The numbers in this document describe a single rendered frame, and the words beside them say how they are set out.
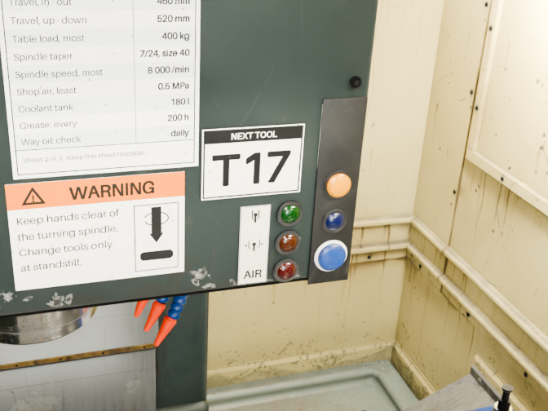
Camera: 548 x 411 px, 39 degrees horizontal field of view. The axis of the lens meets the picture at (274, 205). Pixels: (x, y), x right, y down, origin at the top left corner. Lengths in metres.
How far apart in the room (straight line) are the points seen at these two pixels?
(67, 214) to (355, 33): 0.30
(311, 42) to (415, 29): 1.26
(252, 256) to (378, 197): 1.32
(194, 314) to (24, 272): 0.92
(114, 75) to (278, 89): 0.15
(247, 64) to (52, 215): 0.22
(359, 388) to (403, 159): 0.69
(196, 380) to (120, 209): 1.04
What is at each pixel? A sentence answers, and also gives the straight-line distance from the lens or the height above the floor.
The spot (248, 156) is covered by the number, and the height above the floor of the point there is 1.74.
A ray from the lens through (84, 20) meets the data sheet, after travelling 0.65.
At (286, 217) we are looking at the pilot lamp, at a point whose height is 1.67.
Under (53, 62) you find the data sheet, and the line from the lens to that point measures 0.66.
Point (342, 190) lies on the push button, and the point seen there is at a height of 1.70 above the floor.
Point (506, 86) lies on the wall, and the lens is 1.74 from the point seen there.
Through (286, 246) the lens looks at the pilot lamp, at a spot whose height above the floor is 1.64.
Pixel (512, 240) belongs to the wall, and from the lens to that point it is 1.77.
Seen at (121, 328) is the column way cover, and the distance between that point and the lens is 1.55.
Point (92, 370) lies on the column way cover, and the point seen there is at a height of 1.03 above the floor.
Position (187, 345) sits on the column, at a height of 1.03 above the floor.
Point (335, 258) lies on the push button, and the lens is 0.79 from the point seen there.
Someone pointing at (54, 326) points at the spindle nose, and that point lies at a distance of 0.92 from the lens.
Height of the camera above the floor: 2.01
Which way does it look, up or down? 25 degrees down
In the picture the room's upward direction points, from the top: 3 degrees clockwise
